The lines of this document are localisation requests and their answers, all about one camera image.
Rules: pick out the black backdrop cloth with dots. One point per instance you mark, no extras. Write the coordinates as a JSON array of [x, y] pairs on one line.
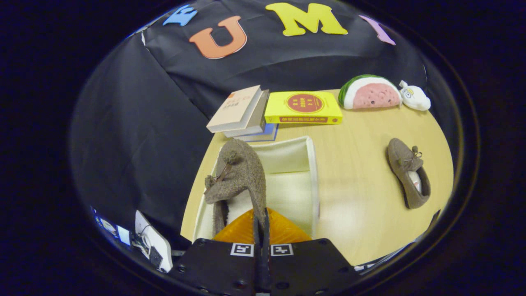
[[135, 123]]

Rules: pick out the brown fuzzy shoe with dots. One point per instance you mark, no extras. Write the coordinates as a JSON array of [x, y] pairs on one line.
[[404, 164], [242, 172]]

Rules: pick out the beige book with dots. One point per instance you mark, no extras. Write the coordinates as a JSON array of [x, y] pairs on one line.
[[234, 109]]

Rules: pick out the yellow book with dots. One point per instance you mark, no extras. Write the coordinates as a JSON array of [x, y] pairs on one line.
[[304, 105]]

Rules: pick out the white flat device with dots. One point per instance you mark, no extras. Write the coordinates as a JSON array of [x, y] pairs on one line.
[[158, 242]]

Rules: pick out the white plush toy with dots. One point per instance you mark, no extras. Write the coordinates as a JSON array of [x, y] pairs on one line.
[[415, 98]]

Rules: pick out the blue book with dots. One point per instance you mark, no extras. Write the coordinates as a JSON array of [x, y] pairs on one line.
[[265, 135]]

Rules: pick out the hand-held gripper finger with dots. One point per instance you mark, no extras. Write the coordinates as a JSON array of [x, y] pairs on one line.
[[258, 263], [267, 263]]

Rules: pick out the watermelon slice plush toy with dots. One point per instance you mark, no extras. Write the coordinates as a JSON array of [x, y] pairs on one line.
[[370, 94]]

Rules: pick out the cream fabric storage box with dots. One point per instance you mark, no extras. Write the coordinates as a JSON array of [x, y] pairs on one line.
[[287, 172]]

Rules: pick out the blue printed packet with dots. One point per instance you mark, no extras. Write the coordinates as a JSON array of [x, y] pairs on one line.
[[109, 226]]

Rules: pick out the grey book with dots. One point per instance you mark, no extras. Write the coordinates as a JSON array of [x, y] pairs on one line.
[[257, 121]]

